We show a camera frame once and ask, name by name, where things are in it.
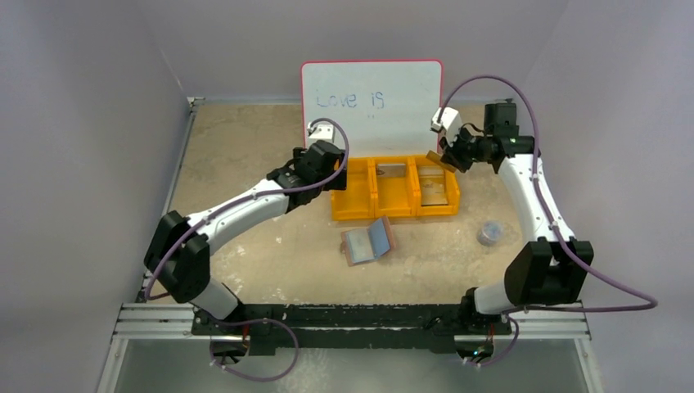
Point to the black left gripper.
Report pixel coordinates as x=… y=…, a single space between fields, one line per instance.
x=336 y=177

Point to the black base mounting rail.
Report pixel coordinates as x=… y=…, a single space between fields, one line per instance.
x=262 y=329

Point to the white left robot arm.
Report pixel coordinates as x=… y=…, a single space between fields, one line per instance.
x=181 y=248

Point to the small clear round container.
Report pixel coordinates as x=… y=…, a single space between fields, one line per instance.
x=491 y=232

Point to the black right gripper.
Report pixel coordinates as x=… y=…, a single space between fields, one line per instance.
x=452 y=155

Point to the aluminium frame rail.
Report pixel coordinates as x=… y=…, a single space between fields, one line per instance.
x=154 y=321

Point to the yellow middle bin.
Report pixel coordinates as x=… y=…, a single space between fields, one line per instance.
x=397 y=197

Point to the pink framed whiteboard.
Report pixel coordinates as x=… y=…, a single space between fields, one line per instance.
x=384 y=106

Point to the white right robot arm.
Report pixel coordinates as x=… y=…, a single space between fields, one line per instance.
x=543 y=273

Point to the yellow bin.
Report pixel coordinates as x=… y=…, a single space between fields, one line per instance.
x=397 y=197
x=452 y=189
x=357 y=201

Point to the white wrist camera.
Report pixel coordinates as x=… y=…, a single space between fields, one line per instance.
x=319 y=131
x=446 y=123

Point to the silver card in middle bin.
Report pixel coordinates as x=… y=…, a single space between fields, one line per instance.
x=391 y=170

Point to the cards in right bin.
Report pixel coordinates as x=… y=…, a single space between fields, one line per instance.
x=433 y=185

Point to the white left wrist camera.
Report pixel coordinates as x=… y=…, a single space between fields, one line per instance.
x=319 y=131

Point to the yellow left bin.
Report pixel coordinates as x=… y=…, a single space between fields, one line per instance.
x=357 y=201

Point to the yellow right bin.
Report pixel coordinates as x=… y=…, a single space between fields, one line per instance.
x=452 y=189

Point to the gold credit card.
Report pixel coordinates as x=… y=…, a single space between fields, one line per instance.
x=436 y=158

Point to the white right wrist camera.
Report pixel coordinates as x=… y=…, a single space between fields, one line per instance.
x=446 y=123

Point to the pink leather card holder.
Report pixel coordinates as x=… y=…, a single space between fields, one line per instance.
x=368 y=244

